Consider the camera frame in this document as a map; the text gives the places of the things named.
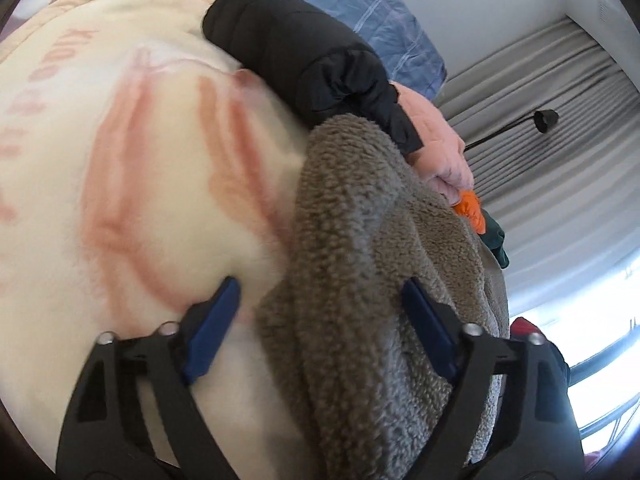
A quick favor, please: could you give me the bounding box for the dark green garment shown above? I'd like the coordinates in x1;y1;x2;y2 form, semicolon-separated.
481;212;511;270

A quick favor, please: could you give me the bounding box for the cream patterned blanket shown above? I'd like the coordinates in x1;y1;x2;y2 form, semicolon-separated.
0;0;321;480

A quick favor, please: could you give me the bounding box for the grey pleated curtain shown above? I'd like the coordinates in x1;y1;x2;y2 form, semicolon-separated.
435;15;640;326

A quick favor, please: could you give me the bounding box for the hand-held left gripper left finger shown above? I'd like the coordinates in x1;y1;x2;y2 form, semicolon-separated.
56;275;237;480

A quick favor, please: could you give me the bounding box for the orange puffer jacket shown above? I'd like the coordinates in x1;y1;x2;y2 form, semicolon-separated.
452;189;487;236

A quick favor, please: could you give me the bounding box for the olive fleece zip jacket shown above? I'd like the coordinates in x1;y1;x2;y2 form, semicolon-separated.
255;114;511;480

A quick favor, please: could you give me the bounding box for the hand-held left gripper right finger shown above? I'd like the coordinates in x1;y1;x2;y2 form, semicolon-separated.
401;278;585;480

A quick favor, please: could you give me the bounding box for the pink quilted garment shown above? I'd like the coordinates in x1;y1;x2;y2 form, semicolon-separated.
392;80;473;201

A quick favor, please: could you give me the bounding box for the red cloth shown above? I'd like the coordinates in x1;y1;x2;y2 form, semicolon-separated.
510;316;546;342

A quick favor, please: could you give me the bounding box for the black puffer jacket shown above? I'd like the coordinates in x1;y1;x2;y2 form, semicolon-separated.
201;0;426;157

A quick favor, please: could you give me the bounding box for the black floor lamp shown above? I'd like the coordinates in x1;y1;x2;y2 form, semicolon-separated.
464;109;560;152

